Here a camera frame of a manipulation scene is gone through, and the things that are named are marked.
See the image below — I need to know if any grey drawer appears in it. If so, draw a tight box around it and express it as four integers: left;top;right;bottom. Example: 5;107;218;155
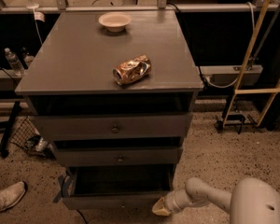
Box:
55;147;182;167
32;113;192;141
63;164;175;210

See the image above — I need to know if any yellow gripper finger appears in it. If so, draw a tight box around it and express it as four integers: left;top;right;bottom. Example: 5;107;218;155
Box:
152;197;171;217

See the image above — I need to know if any grey bottom drawer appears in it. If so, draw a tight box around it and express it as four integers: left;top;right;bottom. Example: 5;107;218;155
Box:
63;164;175;210

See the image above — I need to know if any grey top drawer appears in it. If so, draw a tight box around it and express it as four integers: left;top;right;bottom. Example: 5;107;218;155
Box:
32;113;192;141

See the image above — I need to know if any black metal leg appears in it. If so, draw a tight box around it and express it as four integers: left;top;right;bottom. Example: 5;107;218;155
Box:
0;101;21;159

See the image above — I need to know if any crushed orange soda can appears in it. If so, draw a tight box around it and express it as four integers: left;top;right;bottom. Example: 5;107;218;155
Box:
113;55;152;86

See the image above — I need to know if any yellow wooden ladder frame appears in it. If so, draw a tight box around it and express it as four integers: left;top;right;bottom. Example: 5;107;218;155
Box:
216;0;280;131

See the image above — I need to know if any grey middle drawer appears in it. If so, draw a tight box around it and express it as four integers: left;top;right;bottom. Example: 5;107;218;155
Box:
55;147;182;167

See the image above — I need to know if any black wire basket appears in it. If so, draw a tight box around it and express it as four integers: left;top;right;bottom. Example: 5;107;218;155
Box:
10;117;54;159

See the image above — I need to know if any dark small bottle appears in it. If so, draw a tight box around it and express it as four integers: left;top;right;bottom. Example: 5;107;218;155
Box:
21;48;35;67

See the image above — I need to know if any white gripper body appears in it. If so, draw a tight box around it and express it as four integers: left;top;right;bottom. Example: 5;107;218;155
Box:
165;189;187;213

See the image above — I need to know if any white paper bowl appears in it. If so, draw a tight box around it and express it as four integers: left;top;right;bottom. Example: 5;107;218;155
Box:
99;12;132;33

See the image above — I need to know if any white hanging cable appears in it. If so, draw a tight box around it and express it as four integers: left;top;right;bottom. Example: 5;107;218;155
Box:
20;0;45;47

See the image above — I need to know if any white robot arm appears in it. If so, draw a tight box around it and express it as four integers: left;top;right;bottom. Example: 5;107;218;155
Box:
152;177;280;224

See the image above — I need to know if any white sneaker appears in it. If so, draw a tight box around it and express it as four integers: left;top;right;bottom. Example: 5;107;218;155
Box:
0;181;27;212

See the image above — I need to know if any grey wooden drawer cabinet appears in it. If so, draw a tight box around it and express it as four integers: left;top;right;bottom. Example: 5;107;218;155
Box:
16;11;203;154

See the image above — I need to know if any clear plastic water bottle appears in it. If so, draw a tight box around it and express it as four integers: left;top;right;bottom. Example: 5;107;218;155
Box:
5;48;24;77

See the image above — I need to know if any black power cable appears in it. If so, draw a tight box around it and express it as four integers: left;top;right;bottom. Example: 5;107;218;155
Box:
166;2;209;89

